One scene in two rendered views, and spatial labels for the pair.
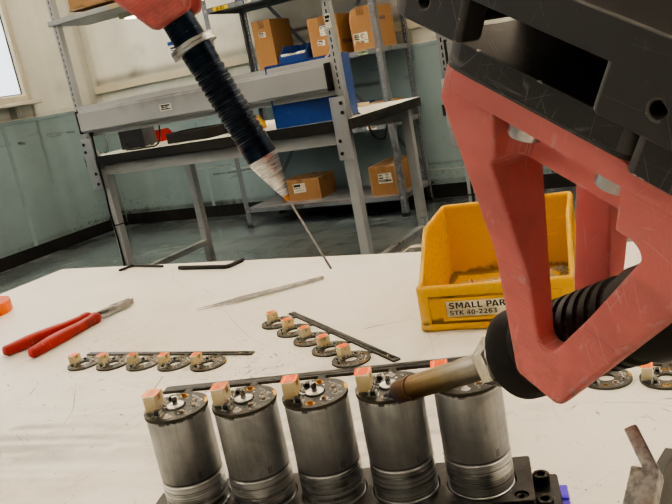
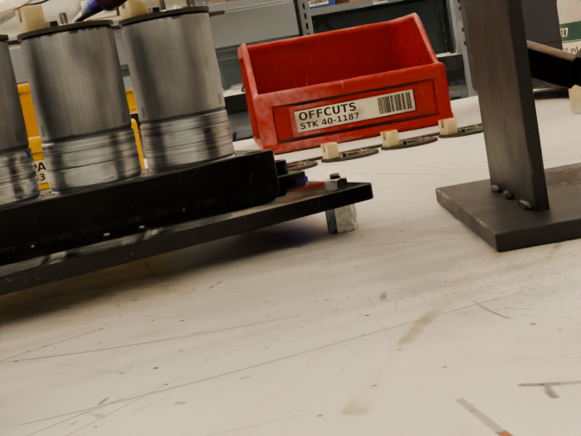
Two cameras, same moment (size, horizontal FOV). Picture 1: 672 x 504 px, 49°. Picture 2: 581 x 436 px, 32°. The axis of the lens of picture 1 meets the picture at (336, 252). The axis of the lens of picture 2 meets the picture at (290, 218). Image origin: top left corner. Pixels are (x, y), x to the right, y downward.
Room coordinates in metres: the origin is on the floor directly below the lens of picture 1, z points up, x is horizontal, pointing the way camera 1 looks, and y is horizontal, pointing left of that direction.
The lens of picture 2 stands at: (0.02, 0.12, 0.79)
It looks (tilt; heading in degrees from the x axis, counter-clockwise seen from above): 8 degrees down; 320
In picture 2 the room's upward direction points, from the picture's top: 10 degrees counter-clockwise
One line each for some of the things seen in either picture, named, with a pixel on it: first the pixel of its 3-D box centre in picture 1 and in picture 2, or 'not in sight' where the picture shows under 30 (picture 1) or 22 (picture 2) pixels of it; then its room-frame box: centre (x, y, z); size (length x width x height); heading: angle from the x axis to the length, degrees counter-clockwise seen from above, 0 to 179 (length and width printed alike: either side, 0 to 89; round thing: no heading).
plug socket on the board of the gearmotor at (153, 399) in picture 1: (155, 400); not in sight; (0.27, 0.08, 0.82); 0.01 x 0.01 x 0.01; 78
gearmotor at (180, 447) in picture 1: (190, 462); not in sight; (0.27, 0.07, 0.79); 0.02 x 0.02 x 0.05
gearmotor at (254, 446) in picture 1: (257, 457); not in sight; (0.26, 0.04, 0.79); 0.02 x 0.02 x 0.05
